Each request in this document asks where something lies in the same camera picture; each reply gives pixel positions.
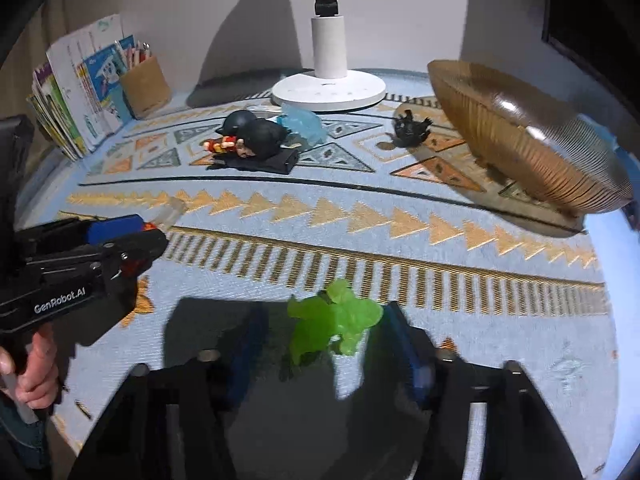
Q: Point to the person's left forearm sleeve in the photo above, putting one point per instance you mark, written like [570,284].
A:
[24,448]

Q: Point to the light blue dinosaur toy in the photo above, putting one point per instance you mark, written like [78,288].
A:
[304,127]

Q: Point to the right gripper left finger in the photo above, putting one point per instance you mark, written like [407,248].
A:
[169,423]

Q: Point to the amber ribbed glass bowl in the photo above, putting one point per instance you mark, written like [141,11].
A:
[531,137]

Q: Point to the black lighter box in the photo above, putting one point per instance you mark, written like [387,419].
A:
[280,163]

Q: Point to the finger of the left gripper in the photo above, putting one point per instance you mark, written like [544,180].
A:
[102,231]
[130,255]

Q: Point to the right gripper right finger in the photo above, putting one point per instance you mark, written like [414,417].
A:
[522,439]

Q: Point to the stack of books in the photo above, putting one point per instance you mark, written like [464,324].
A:
[76,94]

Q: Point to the light green dinosaur toy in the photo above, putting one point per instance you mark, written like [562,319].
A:
[334,318]

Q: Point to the grey eraser block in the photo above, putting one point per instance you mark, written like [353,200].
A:
[169,214]

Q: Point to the person's left hand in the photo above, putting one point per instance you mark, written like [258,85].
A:
[37,386]

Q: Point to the patterned blue table mat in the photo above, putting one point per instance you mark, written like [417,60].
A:
[489,272]

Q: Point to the black spiky toy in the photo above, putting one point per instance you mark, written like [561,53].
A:
[410,133]

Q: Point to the cardboard pen holder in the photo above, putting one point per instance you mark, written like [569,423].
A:
[145,88]

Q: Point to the white lamp stand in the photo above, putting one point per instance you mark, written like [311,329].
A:
[331,86]

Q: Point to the black-haired red figurine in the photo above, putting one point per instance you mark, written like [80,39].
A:
[260,139]

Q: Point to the pens in holder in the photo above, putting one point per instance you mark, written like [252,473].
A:
[131,53]

